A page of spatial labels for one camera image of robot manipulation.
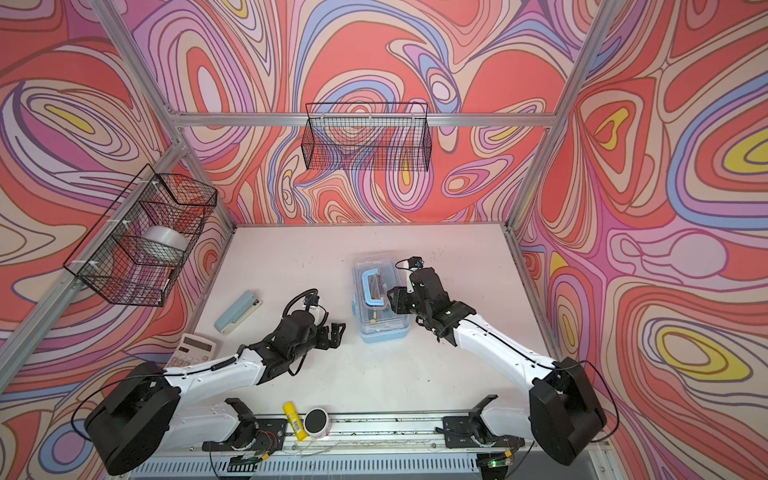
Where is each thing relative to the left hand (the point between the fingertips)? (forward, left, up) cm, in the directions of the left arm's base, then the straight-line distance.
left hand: (337, 323), depth 87 cm
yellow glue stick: (-25, +8, -3) cm, 27 cm away
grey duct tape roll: (+11, +41, +27) cm, 50 cm away
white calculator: (-7, +43, -4) cm, 43 cm away
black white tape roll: (-26, +2, 0) cm, 26 cm away
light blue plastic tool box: (-4, -14, 0) cm, 14 cm away
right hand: (+3, -17, +7) cm, 19 cm away
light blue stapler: (+4, +31, -1) cm, 32 cm away
